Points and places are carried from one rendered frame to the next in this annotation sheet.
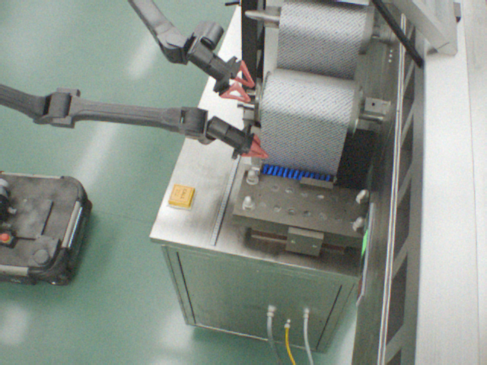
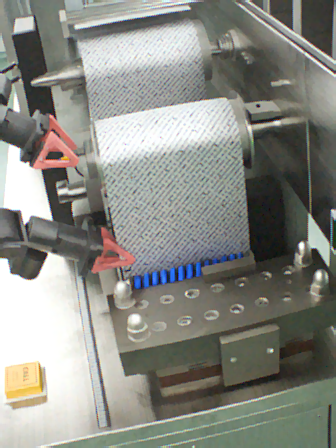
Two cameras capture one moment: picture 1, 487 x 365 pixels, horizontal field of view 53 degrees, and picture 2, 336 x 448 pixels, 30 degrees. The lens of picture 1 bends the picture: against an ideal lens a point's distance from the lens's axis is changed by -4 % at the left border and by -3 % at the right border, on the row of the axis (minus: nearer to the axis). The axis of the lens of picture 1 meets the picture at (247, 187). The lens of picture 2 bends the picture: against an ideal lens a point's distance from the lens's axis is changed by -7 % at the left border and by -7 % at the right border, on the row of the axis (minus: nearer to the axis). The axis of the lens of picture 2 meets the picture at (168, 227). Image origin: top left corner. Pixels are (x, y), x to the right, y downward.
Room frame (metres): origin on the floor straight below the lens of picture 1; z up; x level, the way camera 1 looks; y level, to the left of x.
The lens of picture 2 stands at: (-0.01, 0.18, 1.75)
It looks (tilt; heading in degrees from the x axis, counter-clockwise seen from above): 33 degrees down; 341
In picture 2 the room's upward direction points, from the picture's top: 9 degrees counter-clockwise
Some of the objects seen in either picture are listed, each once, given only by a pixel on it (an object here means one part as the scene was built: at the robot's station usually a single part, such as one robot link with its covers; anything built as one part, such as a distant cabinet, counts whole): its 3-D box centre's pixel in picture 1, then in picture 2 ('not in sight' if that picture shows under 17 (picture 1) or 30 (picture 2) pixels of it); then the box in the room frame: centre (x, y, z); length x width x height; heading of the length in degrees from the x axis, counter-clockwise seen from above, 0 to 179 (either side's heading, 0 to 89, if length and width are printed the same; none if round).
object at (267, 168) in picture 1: (297, 175); (192, 272); (0.89, -0.15, 1.03); 0.21 x 0.04 x 0.03; 78
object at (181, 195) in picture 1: (181, 195); (23, 379); (0.89, 0.21, 0.91); 0.07 x 0.07 x 0.02; 78
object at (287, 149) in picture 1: (300, 153); (183, 229); (0.91, -0.15, 1.10); 0.23 x 0.01 x 0.18; 78
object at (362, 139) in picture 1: (315, 150); (200, 242); (1.00, -0.22, 1.00); 0.33 x 0.07 x 0.20; 78
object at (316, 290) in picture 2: (361, 223); (320, 280); (0.71, -0.32, 1.05); 0.04 x 0.04 x 0.04
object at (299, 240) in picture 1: (303, 242); (250, 356); (0.69, -0.17, 0.96); 0.10 x 0.03 x 0.11; 78
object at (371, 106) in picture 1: (375, 106); (261, 109); (0.93, -0.34, 1.28); 0.06 x 0.05 x 0.02; 78
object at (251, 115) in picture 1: (253, 131); (94, 244); (1.04, -0.02, 1.05); 0.06 x 0.05 x 0.31; 78
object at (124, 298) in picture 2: (252, 175); (122, 292); (0.87, -0.02, 1.05); 0.04 x 0.04 x 0.04
